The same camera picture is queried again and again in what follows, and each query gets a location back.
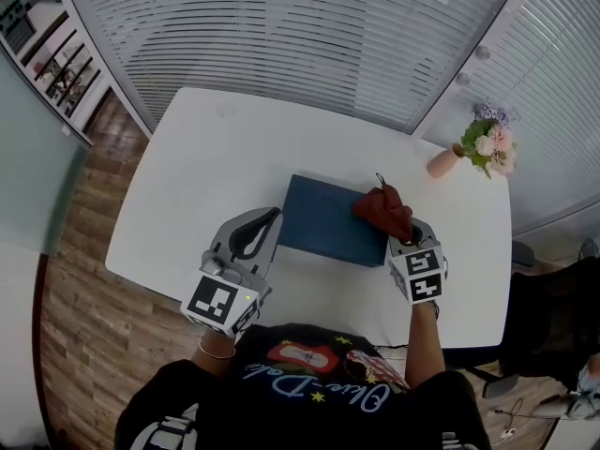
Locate white wall shelf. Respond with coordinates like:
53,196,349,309
0,0,114,122

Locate person's left forearm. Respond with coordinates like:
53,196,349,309
189,328,238,370

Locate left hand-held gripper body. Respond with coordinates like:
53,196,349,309
180,244,274,339

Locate person's right forearm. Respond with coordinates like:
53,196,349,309
403,300,446,391

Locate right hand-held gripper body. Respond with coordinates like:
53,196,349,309
387,239,449,307

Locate red cloth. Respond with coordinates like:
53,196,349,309
352,172,415,247

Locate pink vase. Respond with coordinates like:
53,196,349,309
426,142,465,179

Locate pink and purple flower bouquet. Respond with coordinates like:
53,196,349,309
460,103,519,180

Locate black office chair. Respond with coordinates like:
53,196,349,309
481,255,600,398

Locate dark blue box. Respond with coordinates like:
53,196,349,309
279,173,390,269

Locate white window blinds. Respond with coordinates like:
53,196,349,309
60,0,600,233

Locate frosted glass partition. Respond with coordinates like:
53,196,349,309
0,47,93,258

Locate white shoe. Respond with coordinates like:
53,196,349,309
134,402,201,450
440,431,471,450

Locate black printed t-shirt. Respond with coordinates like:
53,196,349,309
113,322,491,450

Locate thin silver bracelet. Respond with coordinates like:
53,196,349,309
198,341,237,361

